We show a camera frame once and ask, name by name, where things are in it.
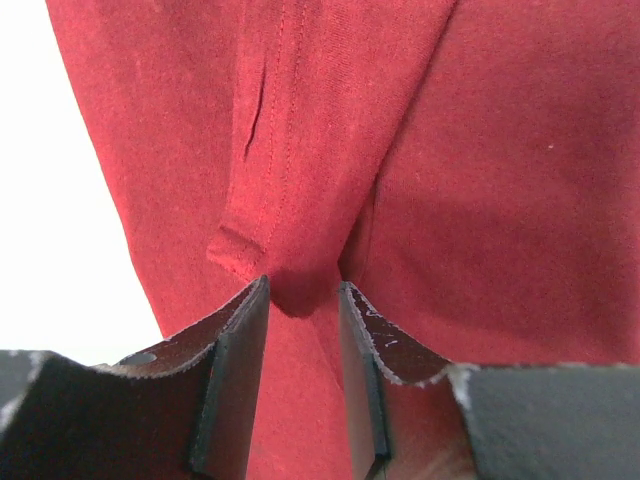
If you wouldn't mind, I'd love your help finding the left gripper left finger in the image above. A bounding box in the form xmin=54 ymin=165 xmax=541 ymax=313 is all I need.
xmin=1 ymin=278 xmax=269 ymax=479

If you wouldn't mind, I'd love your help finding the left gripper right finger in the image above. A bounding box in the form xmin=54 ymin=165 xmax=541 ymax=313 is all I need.
xmin=339 ymin=282 xmax=639 ymax=479

